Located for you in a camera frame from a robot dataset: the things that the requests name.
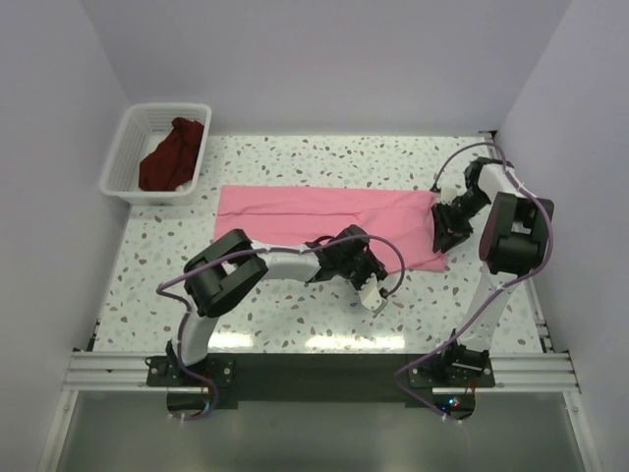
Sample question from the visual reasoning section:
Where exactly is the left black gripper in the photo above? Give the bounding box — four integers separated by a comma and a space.
337, 251, 386, 295

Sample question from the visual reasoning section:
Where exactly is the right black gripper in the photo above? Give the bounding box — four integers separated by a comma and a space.
431, 188, 490, 254

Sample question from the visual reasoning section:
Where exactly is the pink t-shirt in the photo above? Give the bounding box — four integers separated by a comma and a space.
214, 186, 447, 272

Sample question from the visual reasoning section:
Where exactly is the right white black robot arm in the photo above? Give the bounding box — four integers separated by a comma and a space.
409, 157, 554, 387

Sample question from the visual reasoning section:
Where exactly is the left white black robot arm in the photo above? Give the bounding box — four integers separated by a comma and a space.
156, 225, 391, 385

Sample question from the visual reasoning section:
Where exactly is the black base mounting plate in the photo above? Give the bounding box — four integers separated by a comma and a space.
145, 353, 495, 419

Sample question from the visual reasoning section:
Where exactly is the dark red t-shirt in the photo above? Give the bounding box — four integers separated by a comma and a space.
139, 117, 204, 192

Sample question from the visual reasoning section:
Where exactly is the white plastic laundry basket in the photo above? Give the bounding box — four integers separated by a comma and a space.
100, 102, 212, 206

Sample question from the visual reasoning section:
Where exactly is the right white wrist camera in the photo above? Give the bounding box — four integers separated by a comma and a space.
438, 186, 458, 205

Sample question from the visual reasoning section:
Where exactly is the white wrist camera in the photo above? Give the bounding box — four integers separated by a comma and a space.
358, 284, 387, 315
438, 186, 458, 205

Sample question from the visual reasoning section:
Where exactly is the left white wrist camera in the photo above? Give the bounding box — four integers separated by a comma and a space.
358, 284, 387, 315

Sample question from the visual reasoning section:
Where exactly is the aluminium right side rail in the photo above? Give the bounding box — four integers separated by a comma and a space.
474, 143, 554, 350

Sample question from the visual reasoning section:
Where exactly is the aluminium rail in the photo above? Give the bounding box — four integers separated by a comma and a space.
63, 352, 580, 392
474, 143, 554, 350

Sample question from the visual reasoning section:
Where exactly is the aluminium front rail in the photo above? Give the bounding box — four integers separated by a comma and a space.
63, 352, 580, 392

